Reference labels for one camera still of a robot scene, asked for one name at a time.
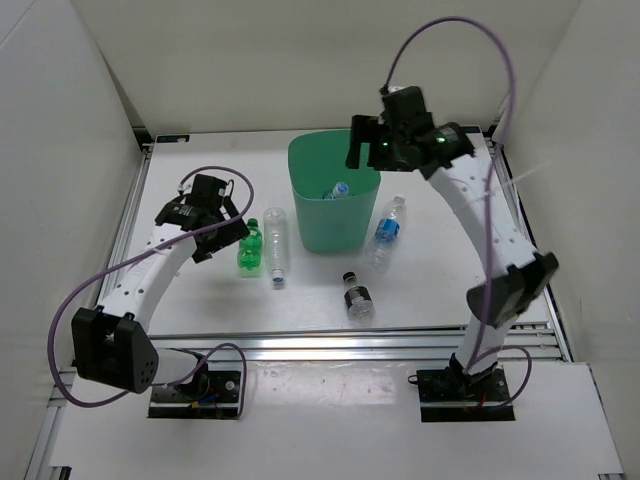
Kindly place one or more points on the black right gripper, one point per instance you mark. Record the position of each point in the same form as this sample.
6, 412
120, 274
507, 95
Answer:
367, 129

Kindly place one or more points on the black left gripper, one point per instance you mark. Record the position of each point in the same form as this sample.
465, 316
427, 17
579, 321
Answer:
231, 233

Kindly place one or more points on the Pocari Sweat blue bottle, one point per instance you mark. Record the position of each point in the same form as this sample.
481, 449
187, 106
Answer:
339, 190

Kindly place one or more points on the green Sprite plastic bottle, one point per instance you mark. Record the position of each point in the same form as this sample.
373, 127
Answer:
249, 256

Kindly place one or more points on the clear unlabelled plastic bottle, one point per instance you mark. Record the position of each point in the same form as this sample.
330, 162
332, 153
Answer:
276, 245

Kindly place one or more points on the Aquarius blue label bottle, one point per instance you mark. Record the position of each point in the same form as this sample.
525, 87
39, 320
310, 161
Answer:
381, 246

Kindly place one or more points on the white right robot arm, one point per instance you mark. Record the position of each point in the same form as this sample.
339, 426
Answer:
516, 272

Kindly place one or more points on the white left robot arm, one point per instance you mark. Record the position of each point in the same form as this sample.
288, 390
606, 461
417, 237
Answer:
110, 341

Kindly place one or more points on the green plastic bin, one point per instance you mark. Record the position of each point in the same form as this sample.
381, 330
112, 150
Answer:
333, 203

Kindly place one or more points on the small black label bottle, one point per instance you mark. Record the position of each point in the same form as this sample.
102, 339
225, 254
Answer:
357, 298

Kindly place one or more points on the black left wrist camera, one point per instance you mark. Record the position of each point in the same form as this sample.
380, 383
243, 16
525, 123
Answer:
207, 192

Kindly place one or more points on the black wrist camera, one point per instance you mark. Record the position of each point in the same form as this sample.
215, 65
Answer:
404, 105
207, 192

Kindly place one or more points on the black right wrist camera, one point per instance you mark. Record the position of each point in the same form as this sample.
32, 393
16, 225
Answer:
404, 105

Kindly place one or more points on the aluminium table edge rail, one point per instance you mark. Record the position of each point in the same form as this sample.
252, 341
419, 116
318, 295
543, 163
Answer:
435, 345

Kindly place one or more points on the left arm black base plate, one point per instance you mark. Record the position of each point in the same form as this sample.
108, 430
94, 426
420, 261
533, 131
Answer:
214, 396

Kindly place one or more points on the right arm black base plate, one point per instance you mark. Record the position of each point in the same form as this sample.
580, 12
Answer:
444, 399

